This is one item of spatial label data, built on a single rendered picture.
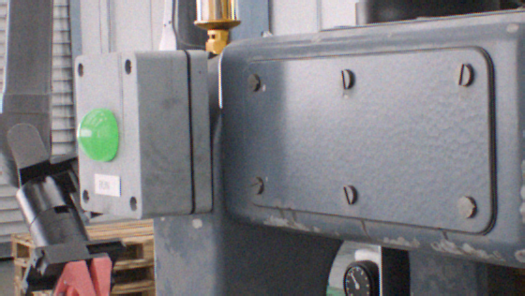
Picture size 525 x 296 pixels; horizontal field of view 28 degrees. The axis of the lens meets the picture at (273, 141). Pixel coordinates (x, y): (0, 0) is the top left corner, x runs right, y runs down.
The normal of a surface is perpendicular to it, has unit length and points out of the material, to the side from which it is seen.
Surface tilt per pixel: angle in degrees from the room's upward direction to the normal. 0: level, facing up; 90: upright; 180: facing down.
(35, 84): 46
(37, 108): 57
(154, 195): 90
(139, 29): 90
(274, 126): 90
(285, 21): 90
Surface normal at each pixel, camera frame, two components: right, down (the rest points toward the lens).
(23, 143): 0.13, -0.51
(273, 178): -0.81, 0.06
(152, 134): 0.58, 0.03
